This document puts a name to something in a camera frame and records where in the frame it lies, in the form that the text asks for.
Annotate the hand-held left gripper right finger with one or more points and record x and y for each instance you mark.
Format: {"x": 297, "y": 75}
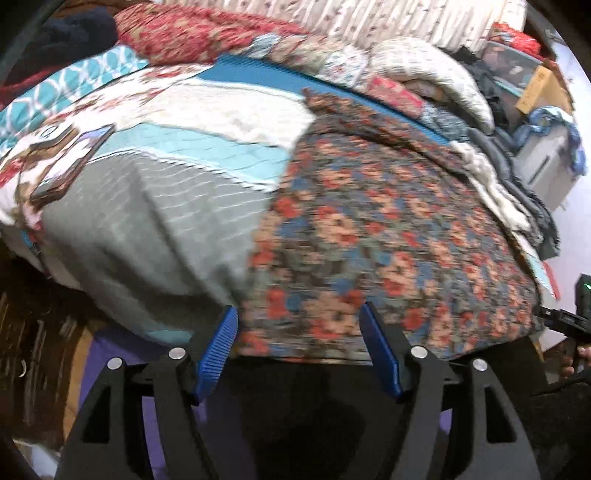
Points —
{"x": 381, "y": 346}

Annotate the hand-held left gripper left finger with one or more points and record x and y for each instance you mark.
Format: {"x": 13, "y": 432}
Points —
{"x": 219, "y": 346}

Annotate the floral print garment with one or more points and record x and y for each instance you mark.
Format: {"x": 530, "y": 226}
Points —
{"x": 392, "y": 221}

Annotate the person's right forearm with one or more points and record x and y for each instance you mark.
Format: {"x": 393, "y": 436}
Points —
{"x": 563, "y": 410}

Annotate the person's right hand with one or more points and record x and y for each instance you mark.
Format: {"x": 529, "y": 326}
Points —
{"x": 582, "y": 356}

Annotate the purple mat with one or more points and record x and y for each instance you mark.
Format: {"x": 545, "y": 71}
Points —
{"x": 106, "y": 350}

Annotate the dark grey blanket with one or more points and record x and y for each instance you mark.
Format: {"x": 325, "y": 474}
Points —
{"x": 526, "y": 198}

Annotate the white cabinet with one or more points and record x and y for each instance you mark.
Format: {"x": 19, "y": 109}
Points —
{"x": 547, "y": 170}

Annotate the patchwork quilt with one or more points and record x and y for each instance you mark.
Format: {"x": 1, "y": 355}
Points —
{"x": 175, "y": 194}

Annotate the white fluffy blanket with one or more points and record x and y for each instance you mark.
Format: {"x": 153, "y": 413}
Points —
{"x": 494, "y": 184}

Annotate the dark wooden furniture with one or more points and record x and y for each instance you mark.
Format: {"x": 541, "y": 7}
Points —
{"x": 32, "y": 346}

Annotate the cardboard box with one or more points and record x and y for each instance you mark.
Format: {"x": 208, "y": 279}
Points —
{"x": 542, "y": 87}

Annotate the clear storage bin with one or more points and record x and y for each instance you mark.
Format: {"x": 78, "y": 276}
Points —
{"x": 512, "y": 55}

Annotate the cream knitted blanket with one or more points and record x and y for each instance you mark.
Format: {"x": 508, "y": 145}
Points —
{"x": 425, "y": 64}

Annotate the teal patterned pillow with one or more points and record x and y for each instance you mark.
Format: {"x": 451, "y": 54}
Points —
{"x": 69, "y": 78}

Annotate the red patterned blanket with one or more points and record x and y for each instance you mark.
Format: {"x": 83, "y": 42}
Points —
{"x": 194, "y": 37}

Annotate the striped floral cloth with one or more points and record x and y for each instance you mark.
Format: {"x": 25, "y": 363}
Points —
{"x": 369, "y": 18}

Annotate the dark navy cloth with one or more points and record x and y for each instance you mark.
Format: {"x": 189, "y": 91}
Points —
{"x": 64, "y": 41}

